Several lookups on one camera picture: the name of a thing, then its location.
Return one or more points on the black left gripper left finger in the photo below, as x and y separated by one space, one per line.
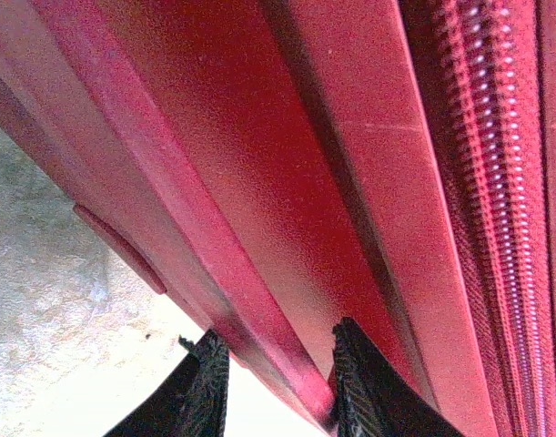
191 400

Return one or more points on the red hard-shell suitcase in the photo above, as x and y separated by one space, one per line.
277 159

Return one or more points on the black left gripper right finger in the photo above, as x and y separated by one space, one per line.
373 396

